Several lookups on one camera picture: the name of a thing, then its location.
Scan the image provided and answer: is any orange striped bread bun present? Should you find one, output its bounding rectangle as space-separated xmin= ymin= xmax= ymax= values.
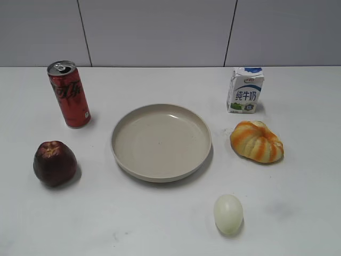
xmin=230 ymin=121 xmax=284 ymax=164

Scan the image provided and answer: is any white egg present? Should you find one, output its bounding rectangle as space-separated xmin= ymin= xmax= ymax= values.
xmin=214 ymin=195 xmax=243 ymax=235

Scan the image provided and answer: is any dark red apple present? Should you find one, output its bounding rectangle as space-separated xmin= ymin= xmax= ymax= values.
xmin=33 ymin=141 xmax=77 ymax=187

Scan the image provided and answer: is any white blue milk carton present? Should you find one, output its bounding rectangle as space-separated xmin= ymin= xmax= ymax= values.
xmin=226 ymin=67 xmax=264 ymax=114

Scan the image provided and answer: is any beige round plate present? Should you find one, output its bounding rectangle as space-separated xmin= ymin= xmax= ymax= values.
xmin=111 ymin=103 xmax=213 ymax=183

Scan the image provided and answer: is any red soda can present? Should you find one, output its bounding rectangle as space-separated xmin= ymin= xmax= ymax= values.
xmin=47 ymin=60 xmax=91 ymax=127

